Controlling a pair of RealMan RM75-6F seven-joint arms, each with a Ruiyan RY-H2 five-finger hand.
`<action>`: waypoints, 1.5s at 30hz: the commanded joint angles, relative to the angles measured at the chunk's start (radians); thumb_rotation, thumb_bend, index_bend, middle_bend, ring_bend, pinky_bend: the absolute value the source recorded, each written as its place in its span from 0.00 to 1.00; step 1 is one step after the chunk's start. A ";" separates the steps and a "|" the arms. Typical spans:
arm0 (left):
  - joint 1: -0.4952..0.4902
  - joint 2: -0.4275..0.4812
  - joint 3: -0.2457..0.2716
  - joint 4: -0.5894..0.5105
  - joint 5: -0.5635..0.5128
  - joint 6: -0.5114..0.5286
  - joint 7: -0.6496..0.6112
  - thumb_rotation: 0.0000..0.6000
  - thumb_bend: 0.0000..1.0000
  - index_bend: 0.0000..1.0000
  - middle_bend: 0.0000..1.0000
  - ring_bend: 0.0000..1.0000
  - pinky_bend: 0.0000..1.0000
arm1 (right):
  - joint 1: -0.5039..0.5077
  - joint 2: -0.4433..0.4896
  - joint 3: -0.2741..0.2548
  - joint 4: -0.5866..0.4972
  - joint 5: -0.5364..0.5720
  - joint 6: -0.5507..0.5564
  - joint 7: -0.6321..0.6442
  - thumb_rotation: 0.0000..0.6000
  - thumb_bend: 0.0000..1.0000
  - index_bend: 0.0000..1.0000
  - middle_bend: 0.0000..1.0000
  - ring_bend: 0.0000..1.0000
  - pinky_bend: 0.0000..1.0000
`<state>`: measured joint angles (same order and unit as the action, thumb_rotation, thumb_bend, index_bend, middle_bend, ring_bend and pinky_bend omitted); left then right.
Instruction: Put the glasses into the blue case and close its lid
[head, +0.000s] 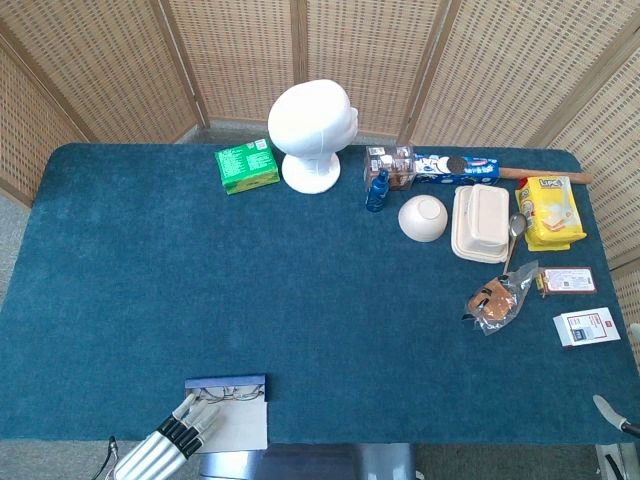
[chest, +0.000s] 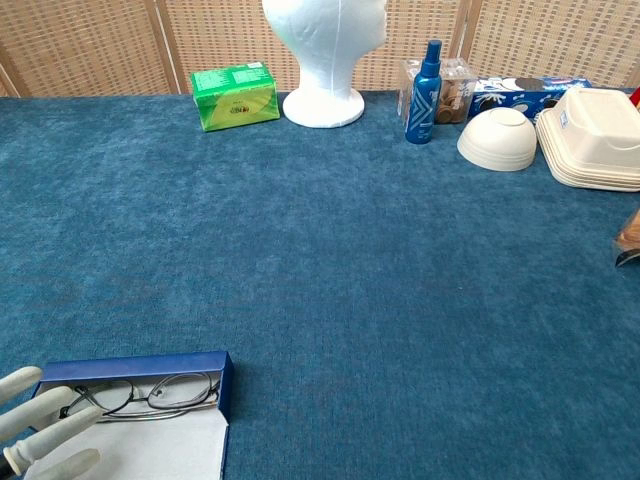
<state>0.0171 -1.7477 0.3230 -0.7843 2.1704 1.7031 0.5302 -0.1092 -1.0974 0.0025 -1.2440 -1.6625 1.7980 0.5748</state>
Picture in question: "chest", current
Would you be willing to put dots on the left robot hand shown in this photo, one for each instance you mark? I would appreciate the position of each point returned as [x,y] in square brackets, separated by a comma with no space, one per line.
[30,440]

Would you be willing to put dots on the blue and white glasses case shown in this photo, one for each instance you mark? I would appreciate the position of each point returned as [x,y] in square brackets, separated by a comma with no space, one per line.
[150,450]

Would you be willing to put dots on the thin-framed eyeglasses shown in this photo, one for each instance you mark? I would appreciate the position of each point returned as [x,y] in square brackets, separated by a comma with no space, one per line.
[185,387]

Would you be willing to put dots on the blue table cloth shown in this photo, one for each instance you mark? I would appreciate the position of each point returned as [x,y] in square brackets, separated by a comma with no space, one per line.
[400,300]

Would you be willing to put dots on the green cardboard box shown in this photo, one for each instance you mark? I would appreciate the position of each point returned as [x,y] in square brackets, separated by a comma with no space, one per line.
[235,100]

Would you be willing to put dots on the woven bamboo folding screen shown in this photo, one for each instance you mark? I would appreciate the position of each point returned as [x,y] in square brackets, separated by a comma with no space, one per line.
[75,45]

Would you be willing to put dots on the white foam mannequin head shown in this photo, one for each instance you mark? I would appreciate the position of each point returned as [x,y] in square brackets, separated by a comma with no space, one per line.
[325,60]

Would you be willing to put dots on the blue spray bottle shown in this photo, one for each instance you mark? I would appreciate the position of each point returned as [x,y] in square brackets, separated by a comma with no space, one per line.
[424,100]

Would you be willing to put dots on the clear plastic cookie box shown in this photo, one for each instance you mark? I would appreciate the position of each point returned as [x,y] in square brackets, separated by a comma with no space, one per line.
[455,95]

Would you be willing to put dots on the white upturned bowl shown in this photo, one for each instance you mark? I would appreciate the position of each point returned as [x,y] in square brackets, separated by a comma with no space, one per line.
[495,140]

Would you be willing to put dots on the blue sandwich cookie box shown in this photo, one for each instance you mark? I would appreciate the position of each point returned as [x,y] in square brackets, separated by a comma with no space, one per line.
[505,92]

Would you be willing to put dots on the stack of white trays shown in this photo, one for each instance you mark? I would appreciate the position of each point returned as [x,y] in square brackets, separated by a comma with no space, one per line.
[590,175]

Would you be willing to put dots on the bread in clear bag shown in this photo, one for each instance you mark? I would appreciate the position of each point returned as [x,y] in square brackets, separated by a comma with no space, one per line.
[629,240]

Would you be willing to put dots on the small beige pulp lunch box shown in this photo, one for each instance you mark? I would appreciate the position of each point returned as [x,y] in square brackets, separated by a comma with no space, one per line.
[595,125]

